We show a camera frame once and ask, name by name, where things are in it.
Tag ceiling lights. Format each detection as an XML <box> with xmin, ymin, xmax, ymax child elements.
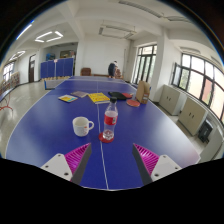
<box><xmin>9</xmin><ymin>21</ymin><xmax>64</xmax><ymax>62</ymax></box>

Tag dark wooden door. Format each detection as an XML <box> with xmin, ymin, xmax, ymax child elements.
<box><xmin>28</xmin><ymin>54</ymin><xmax>36</xmax><ymax>83</ymax></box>

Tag black bin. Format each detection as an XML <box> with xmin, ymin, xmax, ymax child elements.
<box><xmin>198</xmin><ymin>119</ymin><xmax>214</xmax><ymax>144</ymax></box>

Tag blue red-legged ping-pong table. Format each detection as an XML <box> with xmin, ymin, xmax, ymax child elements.
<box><xmin>0</xmin><ymin>88</ymin><xmax>14</xmax><ymax>113</ymax></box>

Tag low court barrier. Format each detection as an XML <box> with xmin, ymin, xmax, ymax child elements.
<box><xmin>43</xmin><ymin>77</ymin><xmax>71</xmax><ymax>90</ymax></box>

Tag large black-framed window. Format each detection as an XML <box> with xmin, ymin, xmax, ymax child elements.
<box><xmin>171</xmin><ymin>53</ymin><xmax>224</xmax><ymax>124</ymax></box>

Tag brown cardboard box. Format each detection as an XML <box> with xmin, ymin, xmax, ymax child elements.
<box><xmin>135</xmin><ymin>80</ymin><xmax>151</xmax><ymax>105</ymax></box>

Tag blue partition boards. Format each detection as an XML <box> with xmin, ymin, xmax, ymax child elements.
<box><xmin>40</xmin><ymin>57</ymin><xmax>75</xmax><ymax>79</ymax></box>

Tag book shelf unit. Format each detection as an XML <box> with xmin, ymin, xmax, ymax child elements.
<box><xmin>0</xmin><ymin>70</ymin><xmax>20</xmax><ymax>96</ymax></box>

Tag ceiling air conditioner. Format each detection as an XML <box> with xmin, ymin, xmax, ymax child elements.
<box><xmin>98</xmin><ymin>21</ymin><xmax>137</xmax><ymax>40</ymax></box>

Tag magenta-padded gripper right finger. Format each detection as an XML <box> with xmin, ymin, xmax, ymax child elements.
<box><xmin>131</xmin><ymin>142</ymin><xmax>183</xmax><ymax>186</ymax></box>

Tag brown armchair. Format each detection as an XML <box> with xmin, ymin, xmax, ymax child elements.
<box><xmin>115</xmin><ymin>68</ymin><xmax>124</xmax><ymax>80</ymax></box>
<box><xmin>80</xmin><ymin>67</ymin><xmax>92</xmax><ymax>77</ymax></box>

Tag clear red-labelled water bottle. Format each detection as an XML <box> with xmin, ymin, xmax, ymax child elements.
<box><xmin>102</xmin><ymin>96</ymin><xmax>119</xmax><ymax>141</ymax></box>

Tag black paddle case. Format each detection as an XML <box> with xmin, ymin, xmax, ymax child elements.
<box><xmin>107</xmin><ymin>91</ymin><xmax>128</xmax><ymax>101</ymax></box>

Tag tall black-framed window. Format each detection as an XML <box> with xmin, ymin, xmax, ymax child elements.
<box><xmin>132</xmin><ymin>44</ymin><xmax>158</xmax><ymax>85</ymax></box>

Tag person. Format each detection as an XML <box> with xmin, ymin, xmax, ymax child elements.
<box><xmin>107</xmin><ymin>60</ymin><xmax>119</xmax><ymax>79</ymax></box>

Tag beige double-door cabinet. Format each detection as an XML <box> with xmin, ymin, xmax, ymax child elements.
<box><xmin>178</xmin><ymin>97</ymin><xmax>208</xmax><ymax>136</ymax></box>
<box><xmin>158</xmin><ymin>84</ymin><xmax>183</xmax><ymax>116</ymax></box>

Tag grey notebook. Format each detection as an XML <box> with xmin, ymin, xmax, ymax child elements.
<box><xmin>70</xmin><ymin>90</ymin><xmax>90</xmax><ymax>99</ymax></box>

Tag white ceramic mug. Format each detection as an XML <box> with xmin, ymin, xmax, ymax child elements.
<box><xmin>72</xmin><ymin>116</ymin><xmax>95</xmax><ymax>138</ymax></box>

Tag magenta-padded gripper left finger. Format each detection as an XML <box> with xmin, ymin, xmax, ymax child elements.
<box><xmin>40</xmin><ymin>142</ymin><xmax>93</xmax><ymax>186</ymax></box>

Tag yellow book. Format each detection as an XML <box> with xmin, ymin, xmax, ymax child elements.
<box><xmin>87</xmin><ymin>92</ymin><xmax>111</xmax><ymax>105</ymax></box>

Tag yellow and blue booklet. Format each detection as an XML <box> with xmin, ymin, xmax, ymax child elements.
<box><xmin>57</xmin><ymin>94</ymin><xmax>79</xmax><ymax>104</ymax></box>

